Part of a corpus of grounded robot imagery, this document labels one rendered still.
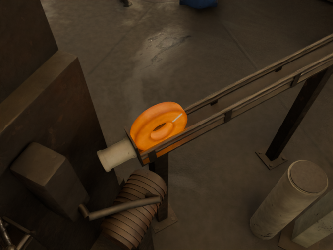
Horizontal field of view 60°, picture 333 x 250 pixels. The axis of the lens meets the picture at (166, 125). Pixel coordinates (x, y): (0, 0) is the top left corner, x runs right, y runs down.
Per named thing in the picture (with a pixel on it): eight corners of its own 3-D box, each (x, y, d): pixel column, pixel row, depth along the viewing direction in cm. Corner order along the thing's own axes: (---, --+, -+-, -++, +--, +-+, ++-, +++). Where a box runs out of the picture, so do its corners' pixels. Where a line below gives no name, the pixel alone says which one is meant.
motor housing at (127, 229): (118, 262, 122) (91, 224, 79) (143, 216, 134) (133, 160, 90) (145, 277, 119) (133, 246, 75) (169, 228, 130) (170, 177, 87)
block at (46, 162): (43, 207, 79) (2, 166, 59) (61, 182, 83) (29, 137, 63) (75, 224, 76) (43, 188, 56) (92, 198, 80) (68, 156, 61)
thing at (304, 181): (246, 232, 129) (284, 184, 87) (253, 208, 135) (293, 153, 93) (272, 244, 126) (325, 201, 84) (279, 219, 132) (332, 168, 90)
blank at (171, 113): (152, 146, 86) (158, 155, 84) (118, 135, 73) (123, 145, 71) (191, 110, 81) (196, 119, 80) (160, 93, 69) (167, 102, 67)
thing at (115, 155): (100, 158, 79) (93, 148, 74) (130, 143, 81) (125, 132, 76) (108, 175, 76) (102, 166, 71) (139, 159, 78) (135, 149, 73)
